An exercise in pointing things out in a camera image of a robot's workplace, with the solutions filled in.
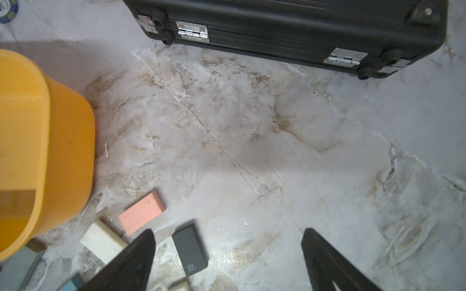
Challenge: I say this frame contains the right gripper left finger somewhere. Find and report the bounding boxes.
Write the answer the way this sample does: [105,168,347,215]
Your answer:
[80,229,156,291]

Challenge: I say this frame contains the grey eraser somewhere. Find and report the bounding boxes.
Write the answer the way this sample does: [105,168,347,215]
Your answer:
[1,240,46,291]

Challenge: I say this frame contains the yellow plastic storage box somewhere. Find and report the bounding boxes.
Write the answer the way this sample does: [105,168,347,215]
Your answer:
[1,50,95,259]

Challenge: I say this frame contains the black hard case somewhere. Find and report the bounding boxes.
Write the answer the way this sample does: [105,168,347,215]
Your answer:
[126,0,449,80]

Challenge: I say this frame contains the blue eraser centre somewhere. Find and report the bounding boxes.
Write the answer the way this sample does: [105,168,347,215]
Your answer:
[58,274,85,291]

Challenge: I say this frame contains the pink eraser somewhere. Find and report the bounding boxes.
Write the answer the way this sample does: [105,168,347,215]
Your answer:
[118,191,166,235]

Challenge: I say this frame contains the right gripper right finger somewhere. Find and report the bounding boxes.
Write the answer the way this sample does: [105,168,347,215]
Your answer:
[301,228,381,291]

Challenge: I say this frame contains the black eraser upper right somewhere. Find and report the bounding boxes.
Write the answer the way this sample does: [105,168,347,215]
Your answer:
[172,224,208,276]

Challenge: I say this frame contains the poker chip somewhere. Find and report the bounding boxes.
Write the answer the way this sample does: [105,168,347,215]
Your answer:
[0,0,19,24]

